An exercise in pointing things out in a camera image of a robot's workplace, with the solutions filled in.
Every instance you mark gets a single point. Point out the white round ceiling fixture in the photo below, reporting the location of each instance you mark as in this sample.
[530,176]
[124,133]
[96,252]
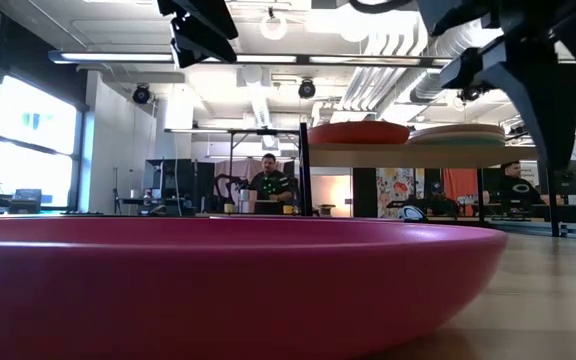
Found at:
[263,27]

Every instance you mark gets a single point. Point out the tan brown plate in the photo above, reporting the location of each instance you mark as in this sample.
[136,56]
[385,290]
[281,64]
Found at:
[463,128]

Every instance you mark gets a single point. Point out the floral patterned panel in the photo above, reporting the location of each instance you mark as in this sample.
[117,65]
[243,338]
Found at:
[395,192]

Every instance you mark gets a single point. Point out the dark grey box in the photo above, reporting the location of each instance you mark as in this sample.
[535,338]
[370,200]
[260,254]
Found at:
[27,200]

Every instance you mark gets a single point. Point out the person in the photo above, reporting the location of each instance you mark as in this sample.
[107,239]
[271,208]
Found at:
[270,185]
[443,205]
[515,190]

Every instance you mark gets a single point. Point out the black gantry frame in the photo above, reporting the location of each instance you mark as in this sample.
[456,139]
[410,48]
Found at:
[248,131]

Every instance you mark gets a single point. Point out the orange plate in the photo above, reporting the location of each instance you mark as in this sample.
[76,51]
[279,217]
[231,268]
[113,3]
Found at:
[358,134]

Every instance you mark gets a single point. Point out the orange panel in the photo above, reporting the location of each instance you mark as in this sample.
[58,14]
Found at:
[460,184]

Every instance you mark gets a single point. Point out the yellow cup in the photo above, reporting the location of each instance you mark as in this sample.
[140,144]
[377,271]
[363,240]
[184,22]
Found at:
[288,209]
[229,208]

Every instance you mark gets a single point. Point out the black pillar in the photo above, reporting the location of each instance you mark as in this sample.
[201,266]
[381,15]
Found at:
[364,192]

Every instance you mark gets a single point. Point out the silver ventilation duct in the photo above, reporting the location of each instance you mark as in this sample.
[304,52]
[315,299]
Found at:
[433,80]

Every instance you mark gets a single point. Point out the black ceiling spotlight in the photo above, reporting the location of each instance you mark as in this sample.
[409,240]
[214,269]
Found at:
[470,93]
[306,89]
[141,94]

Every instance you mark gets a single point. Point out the magenta plate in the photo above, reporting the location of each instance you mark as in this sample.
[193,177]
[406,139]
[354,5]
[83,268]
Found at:
[218,290]

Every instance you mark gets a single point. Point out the black dish rack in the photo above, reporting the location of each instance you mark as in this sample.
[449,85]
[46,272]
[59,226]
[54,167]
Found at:
[418,156]

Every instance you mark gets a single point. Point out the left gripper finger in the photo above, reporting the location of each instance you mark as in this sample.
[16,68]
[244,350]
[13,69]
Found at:
[203,42]
[203,12]

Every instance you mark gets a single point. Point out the long ceiling light strip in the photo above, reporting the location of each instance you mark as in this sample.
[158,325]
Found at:
[118,57]

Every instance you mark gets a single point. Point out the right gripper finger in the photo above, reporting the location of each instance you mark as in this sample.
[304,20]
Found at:
[548,110]

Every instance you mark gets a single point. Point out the black and white round object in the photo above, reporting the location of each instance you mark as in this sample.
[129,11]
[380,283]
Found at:
[412,214]

